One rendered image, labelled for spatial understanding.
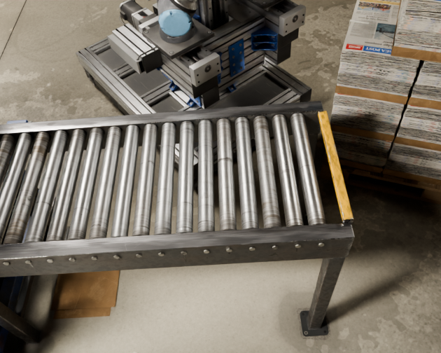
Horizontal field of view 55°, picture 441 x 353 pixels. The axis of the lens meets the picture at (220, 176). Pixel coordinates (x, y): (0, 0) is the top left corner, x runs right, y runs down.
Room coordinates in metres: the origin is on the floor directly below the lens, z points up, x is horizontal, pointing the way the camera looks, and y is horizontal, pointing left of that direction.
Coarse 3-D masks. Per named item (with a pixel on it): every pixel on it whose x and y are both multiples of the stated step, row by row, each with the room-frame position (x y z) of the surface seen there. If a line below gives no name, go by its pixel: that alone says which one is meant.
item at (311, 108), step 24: (72, 120) 1.14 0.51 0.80; (96, 120) 1.13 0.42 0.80; (120, 120) 1.11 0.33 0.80; (144, 120) 1.10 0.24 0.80; (168, 120) 1.08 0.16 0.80; (192, 120) 1.07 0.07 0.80; (216, 120) 1.07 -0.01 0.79; (288, 120) 1.05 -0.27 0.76; (312, 120) 1.04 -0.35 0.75; (120, 144) 1.09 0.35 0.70
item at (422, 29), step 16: (416, 0) 1.22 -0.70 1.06; (432, 0) 1.21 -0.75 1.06; (400, 16) 1.31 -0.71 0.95; (416, 16) 1.22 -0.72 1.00; (432, 16) 1.20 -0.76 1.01; (400, 32) 1.24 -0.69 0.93; (416, 32) 1.22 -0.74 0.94; (432, 32) 1.20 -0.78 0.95; (416, 48) 1.21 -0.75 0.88; (432, 48) 1.18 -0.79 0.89
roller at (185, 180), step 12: (180, 132) 1.03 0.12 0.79; (192, 132) 1.02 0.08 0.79; (180, 144) 0.97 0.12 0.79; (192, 144) 0.97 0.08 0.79; (180, 156) 0.92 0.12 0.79; (192, 156) 0.92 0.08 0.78; (180, 168) 0.87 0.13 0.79; (192, 168) 0.87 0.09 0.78; (180, 180) 0.82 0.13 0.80; (192, 180) 0.82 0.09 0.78; (180, 192) 0.77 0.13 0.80; (192, 192) 0.78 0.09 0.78; (180, 204) 0.73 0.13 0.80; (192, 204) 0.73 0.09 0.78; (180, 216) 0.68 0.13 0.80; (192, 216) 0.69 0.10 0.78; (180, 228) 0.64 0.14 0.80; (192, 228) 0.65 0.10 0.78
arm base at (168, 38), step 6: (192, 24) 1.57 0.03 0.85; (192, 30) 1.54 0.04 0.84; (162, 36) 1.53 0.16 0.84; (168, 36) 1.51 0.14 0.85; (174, 36) 1.52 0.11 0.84; (180, 36) 1.50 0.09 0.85; (186, 36) 1.51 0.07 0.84; (168, 42) 1.51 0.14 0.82; (174, 42) 1.50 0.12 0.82; (180, 42) 1.50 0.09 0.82
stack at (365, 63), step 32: (384, 0) 1.60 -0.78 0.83; (352, 32) 1.41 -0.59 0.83; (384, 32) 1.39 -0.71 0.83; (352, 64) 1.30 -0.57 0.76; (384, 64) 1.25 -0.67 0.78; (416, 64) 1.20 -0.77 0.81; (352, 96) 1.29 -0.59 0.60; (416, 96) 1.19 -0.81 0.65; (384, 128) 1.22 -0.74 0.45; (416, 128) 1.17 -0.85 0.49; (352, 160) 1.26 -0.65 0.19; (384, 160) 1.20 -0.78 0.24; (416, 160) 1.15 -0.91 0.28; (384, 192) 1.18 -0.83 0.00
